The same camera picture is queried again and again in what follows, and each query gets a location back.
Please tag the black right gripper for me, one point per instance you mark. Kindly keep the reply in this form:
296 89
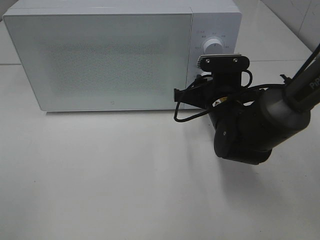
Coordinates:
209 92

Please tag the white microwave door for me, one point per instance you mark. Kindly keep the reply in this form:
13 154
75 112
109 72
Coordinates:
103 62

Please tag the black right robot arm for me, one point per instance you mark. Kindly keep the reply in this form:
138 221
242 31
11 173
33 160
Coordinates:
249 121

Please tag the white upper power knob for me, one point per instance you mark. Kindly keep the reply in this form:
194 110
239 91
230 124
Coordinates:
213 46

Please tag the white microwave oven body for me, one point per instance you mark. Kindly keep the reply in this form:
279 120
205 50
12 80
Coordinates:
209 18

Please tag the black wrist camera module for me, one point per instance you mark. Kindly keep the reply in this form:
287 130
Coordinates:
226 67

